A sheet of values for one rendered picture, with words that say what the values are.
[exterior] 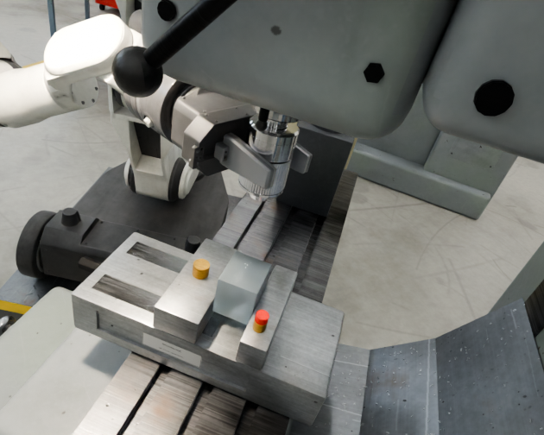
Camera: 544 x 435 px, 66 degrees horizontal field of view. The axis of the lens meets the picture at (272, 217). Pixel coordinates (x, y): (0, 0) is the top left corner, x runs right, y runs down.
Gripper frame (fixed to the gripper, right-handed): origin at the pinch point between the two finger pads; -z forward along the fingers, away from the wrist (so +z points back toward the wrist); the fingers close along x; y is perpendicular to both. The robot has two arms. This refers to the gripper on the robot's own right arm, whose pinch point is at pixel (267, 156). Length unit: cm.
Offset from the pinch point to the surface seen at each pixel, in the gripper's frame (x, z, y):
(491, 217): 279, -3, 123
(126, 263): -4.0, 17.1, 25.9
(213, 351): -4.0, -1.9, 25.8
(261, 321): -0.5, -5.1, 19.5
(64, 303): -5, 37, 53
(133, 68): -15.0, -0.3, -9.9
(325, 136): 39.4, 16.3, 14.7
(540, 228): 302, -32, 123
